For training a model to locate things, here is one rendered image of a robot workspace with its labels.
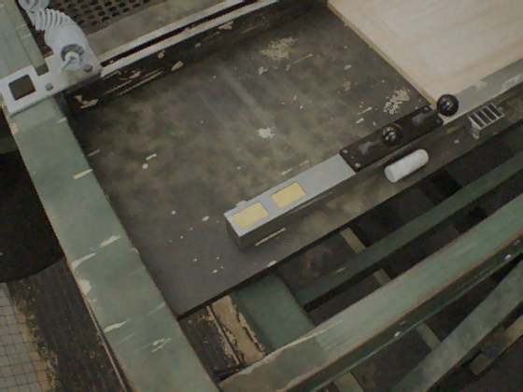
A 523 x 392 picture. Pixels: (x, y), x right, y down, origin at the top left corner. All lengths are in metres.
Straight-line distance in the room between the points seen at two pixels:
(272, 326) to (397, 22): 0.70
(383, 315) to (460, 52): 0.63
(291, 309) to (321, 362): 0.15
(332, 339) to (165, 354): 0.23
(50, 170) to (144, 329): 0.33
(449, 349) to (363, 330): 0.91
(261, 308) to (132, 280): 0.22
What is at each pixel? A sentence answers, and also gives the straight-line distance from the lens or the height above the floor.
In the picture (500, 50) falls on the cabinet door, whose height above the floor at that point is 1.10.
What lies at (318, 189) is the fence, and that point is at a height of 1.54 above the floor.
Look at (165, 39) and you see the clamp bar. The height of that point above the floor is 1.60.
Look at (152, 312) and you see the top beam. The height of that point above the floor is 1.84.
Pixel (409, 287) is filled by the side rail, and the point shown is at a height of 1.54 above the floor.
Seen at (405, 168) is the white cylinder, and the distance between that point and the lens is 1.08.
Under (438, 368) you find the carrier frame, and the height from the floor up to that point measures 0.79.
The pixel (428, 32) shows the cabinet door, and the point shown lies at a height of 1.18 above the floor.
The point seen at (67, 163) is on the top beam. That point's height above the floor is 1.85.
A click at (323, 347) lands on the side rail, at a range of 0.88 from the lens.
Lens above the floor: 2.32
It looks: 45 degrees down
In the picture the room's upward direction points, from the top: 91 degrees counter-clockwise
